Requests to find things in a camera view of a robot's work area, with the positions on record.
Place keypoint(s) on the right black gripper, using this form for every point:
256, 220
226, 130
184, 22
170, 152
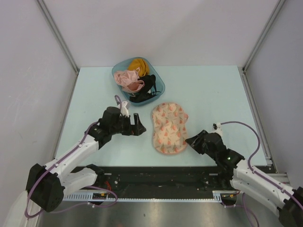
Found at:
196, 141

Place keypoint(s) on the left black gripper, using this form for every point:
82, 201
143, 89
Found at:
140, 128

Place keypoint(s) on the floral mesh laundry bag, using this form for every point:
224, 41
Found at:
169, 128

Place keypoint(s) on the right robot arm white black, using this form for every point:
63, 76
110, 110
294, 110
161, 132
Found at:
283, 200

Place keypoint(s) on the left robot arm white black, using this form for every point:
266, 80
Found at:
48, 184

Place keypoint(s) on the black bra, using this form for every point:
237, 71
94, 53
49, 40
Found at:
148, 91

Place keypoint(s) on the pink bra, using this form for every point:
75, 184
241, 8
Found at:
129, 81

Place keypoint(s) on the teal plastic basin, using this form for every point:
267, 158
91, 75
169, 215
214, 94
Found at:
159, 82

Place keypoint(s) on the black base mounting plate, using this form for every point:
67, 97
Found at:
121, 179

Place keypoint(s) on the mustard yellow garment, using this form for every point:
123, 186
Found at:
140, 66

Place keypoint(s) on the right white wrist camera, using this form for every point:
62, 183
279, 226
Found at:
217, 128

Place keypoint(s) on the grey slotted cable duct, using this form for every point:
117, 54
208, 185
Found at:
195, 195

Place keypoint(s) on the aluminium rail beam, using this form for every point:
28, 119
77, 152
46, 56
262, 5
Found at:
277, 178

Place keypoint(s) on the left aluminium frame post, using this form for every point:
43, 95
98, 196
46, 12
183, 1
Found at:
57, 34

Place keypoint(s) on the aluminium frame post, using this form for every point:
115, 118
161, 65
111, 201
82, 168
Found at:
268, 25
57, 34

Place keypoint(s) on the right aluminium frame post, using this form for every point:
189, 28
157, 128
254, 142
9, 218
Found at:
268, 25

